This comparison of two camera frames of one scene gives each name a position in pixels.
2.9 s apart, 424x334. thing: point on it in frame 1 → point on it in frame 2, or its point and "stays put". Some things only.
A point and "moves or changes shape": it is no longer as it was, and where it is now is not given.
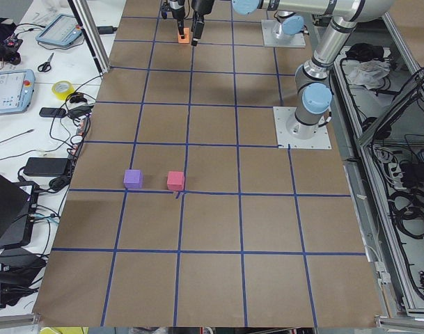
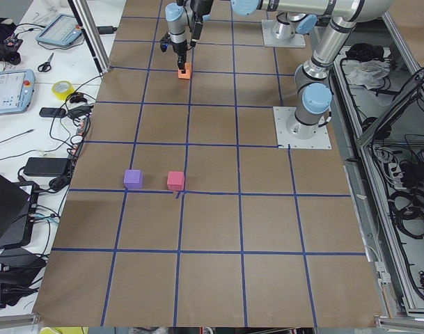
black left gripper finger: x=197 y=27 stays put
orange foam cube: x=186 y=37 moves or changes shape
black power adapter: x=46 y=166 stays put
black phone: x=50 y=112 stays put
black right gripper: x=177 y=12 → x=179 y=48
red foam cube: x=175 y=181 stays put
